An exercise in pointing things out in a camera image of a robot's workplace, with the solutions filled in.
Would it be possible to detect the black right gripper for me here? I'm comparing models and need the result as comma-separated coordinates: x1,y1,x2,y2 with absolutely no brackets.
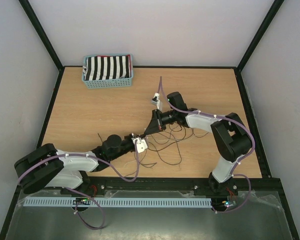
144,108,177,136

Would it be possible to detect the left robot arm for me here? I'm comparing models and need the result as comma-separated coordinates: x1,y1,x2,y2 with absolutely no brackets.
14,133,147,194

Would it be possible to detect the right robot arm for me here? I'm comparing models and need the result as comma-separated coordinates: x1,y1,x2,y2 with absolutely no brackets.
144,91,255,195

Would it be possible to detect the light blue plastic basket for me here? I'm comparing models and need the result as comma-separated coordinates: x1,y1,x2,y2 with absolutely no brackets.
81,53,134,89

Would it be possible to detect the black white striped cloth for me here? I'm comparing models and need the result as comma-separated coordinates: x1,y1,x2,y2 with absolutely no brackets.
83,54,133,82

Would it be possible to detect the tangled thin wire bundle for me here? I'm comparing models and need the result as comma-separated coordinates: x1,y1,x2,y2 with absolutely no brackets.
97,123,211,177

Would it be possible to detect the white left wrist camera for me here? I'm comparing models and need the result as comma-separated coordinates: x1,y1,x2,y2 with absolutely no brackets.
131,133,148,154

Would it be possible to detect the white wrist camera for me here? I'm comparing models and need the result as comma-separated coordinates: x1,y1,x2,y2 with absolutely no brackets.
131,133,148,154
151,92,163,111

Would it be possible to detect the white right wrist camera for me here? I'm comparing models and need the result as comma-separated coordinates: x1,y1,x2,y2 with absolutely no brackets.
151,92,163,111

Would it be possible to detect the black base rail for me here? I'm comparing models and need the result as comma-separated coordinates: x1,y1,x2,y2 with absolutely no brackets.
17,175,283,197

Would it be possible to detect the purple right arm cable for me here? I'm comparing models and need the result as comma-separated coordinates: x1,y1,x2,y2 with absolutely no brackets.
158,76,256,215

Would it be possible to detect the black aluminium frame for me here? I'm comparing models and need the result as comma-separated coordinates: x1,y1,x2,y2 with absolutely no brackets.
0,0,300,240

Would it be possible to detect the light blue slotted cable duct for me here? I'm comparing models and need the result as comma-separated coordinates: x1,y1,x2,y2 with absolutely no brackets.
22,197,212,208

